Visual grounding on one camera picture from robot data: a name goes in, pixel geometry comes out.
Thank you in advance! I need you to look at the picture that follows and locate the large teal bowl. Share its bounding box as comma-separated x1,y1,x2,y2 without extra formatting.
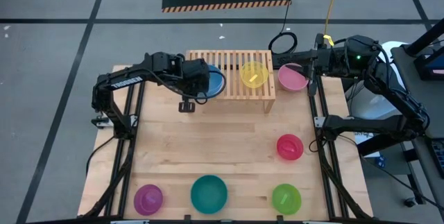
189,174,229,215

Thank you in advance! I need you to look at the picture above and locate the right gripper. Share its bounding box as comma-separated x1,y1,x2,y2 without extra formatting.
284,33,350,78

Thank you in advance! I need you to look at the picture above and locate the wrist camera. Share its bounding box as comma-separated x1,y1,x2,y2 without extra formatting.
307,77,318,97
178,101,196,114

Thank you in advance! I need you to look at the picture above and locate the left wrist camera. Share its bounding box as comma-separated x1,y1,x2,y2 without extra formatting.
178,101,196,114

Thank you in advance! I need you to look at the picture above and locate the yellow cable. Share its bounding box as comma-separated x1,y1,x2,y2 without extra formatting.
323,0,344,37

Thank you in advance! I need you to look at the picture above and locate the white cylindrical bin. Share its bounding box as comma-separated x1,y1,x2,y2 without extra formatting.
346,40,412,121

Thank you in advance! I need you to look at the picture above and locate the grey side desk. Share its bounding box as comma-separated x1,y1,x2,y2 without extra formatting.
391,43,444,197

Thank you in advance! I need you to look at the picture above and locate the black keyboard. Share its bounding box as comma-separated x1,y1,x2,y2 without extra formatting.
429,139,444,180

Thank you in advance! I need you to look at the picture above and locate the black coiled cable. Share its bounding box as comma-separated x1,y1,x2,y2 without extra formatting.
268,0,298,55

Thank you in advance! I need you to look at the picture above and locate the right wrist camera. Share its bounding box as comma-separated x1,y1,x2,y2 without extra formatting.
307,77,318,97

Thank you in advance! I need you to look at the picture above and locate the black laptop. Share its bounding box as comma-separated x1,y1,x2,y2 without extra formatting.
413,45,444,81

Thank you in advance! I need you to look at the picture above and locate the black perforated box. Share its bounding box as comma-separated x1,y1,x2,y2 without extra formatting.
272,51,315,69

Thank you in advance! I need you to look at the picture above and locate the black diagonal beam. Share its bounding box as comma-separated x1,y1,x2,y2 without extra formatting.
405,19,444,55

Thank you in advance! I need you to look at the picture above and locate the black desk leg frame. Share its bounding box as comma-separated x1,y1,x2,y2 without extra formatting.
357,137,428,206

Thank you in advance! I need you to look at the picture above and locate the green translucent bowl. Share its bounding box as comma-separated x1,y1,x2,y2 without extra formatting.
271,183,302,216

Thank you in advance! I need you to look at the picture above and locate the large light pink bowl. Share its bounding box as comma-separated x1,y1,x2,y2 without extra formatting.
277,62,309,92

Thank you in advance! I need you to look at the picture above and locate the wooden slatted shelf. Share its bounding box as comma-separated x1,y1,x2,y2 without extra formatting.
185,49,277,114

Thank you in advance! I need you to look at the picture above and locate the black aluminium table frame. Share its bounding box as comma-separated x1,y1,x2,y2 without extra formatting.
81,62,374,224

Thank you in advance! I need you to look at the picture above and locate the large blue bowl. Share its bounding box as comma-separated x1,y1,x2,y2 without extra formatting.
199,64,225,99

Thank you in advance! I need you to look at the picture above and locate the purple translucent bowl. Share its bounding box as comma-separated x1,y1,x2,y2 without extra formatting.
133,184,164,216

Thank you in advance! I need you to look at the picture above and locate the white paper sheet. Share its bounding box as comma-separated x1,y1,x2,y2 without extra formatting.
353,132,375,158

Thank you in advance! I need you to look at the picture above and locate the magenta translucent bowl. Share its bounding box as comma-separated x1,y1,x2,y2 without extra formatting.
276,133,305,161

